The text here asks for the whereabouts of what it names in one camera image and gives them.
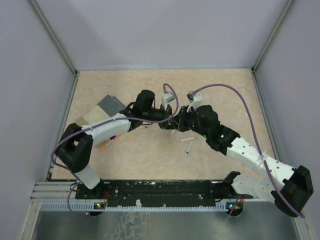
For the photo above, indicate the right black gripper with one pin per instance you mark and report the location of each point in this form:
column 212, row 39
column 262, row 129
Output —
column 183, row 116

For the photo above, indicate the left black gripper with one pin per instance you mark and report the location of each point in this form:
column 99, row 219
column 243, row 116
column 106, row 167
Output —
column 167, row 113

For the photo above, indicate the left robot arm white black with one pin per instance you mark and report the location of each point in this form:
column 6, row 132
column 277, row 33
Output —
column 75, row 146

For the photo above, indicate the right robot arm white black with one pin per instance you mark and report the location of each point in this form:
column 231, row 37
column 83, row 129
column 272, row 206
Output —
column 288, row 187

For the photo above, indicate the white pen blue end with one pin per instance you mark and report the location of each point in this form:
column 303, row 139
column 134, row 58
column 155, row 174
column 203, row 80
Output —
column 190, row 146

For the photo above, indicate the white pen dark tip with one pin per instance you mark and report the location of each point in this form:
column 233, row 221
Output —
column 188, row 139

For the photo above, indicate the orange pen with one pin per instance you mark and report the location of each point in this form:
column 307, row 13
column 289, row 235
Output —
column 108, row 144

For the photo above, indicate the folded grey beige cloth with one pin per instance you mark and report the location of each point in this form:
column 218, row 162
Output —
column 106, row 108

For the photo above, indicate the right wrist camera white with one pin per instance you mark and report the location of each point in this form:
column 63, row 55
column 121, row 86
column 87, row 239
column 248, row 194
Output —
column 195, row 101

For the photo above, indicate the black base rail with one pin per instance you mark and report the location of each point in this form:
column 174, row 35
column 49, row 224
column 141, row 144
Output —
column 159, row 193

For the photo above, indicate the aluminium frame rail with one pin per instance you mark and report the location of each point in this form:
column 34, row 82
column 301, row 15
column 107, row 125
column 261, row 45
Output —
column 52, row 190

